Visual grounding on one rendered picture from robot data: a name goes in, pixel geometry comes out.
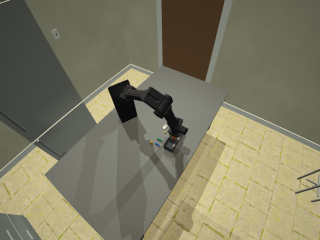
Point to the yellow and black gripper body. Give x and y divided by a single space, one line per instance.
174 133

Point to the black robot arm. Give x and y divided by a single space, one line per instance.
162 104

